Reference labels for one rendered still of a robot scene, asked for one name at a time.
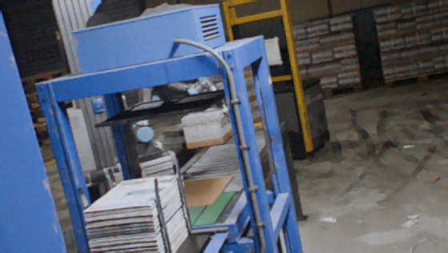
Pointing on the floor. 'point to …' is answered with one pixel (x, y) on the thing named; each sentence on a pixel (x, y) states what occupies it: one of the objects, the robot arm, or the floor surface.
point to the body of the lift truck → (282, 91)
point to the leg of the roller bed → (293, 179)
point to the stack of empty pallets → (38, 102)
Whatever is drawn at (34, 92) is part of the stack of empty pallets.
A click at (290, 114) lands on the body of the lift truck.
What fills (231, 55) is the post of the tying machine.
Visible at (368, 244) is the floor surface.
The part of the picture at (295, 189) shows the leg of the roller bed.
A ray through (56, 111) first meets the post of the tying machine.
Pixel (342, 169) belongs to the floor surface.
